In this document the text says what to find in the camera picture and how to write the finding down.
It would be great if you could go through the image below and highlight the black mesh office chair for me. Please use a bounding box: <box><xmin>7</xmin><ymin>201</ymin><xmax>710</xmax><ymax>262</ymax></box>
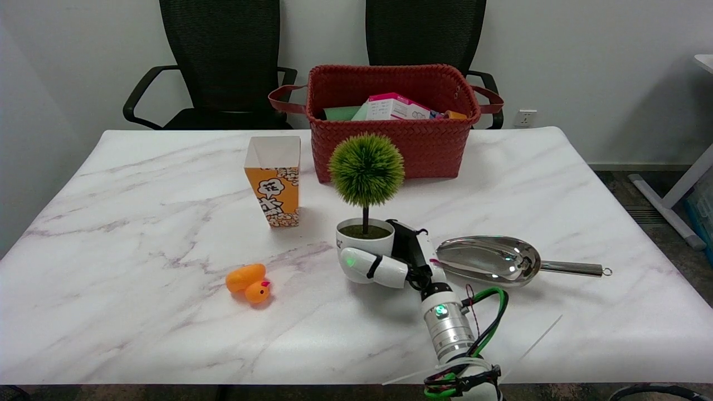
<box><xmin>365</xmin><ymin>0</ymin><xmax>505</xmax><ymax>130</ymax></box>
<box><xmin>123</xmin><ymin>0</ymin><xmax>299</xmax><ymax>130</ymax></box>

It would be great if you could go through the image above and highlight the blue storage bin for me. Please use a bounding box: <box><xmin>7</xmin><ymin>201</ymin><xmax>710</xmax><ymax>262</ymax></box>
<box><xmin>686</xmin><ymin>170</ymin><xmax>713</xmax><ymax>262</ymax></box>

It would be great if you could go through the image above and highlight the black loop cable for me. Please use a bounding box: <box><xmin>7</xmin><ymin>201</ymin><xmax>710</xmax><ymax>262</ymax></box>
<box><xmin>608</xmin><ymin>384</ymin><xmax>713</xmax><ymax>401</ymax></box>

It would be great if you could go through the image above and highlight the green flat packet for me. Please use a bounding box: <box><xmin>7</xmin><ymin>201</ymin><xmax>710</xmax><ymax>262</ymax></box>
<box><xmin>324</xmin><ymin>106</ymin><xmax>363</xmax><ymax>121</ymax></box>

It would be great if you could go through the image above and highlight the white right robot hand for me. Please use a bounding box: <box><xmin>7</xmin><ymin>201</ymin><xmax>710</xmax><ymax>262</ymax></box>
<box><xmin>341</xmin><ymin>219</ymin><xmax>455</xmax><ymax>299</ymax></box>

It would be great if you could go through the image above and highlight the green and black cable bundle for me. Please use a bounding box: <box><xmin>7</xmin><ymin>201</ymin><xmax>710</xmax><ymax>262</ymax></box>
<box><xmin>423</xmin><ymin>286</ymin><xmax>509</xmax><ymax>399</ymax></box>

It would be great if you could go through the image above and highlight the white desk leg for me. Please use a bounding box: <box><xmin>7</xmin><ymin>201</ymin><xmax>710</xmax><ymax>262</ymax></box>
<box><xmin>628</xmin><ymin>146</ymin><xmax>713</xmax><ymax>250</ymax></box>

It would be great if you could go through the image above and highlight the orange popcorn box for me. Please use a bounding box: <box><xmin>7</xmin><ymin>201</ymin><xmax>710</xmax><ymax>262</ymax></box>
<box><xmin>244</xmin><ymin>136</ymin><xmax>302</xmax><ymax>228</ymax></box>

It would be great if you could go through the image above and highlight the orange rubber duck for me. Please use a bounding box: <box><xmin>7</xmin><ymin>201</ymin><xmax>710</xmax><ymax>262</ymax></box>
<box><xmin>225</xmin><ymin>263</ymin><xmax>272</xmax><ymax>305</ymax></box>

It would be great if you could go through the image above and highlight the red woven basket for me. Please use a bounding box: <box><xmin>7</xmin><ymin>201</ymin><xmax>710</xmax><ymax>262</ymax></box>
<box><xmin>268</xmin><ymin>63</ymin><xmax>505</xmax><ymax>183</ymax></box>

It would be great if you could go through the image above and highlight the shiny metal scoop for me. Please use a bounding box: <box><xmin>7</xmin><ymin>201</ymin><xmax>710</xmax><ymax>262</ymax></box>
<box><xmin>436</xmin><ymin>235</ymin><xmax>613</xmax><ymax>288</ymax></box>

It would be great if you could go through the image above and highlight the white zip tie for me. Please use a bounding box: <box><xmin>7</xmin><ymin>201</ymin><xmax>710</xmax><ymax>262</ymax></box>
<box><xmin>382</xmin><ymin>315</ymin><xmax>563</xmax><ymax>386</ymax></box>

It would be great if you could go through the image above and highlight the pink and white carton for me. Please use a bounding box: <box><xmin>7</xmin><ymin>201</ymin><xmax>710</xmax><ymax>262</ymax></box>
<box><xmin>365</xmin><ymin>92</ymin><xmax>432</xmax><ymax>121</ymax></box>

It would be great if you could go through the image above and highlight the green ball potted plant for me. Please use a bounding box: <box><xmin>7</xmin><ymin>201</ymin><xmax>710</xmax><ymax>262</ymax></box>
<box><xmin>328</xmin><ymin>133</ymin><xmax>406</xmax><ymax>285</ymax></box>

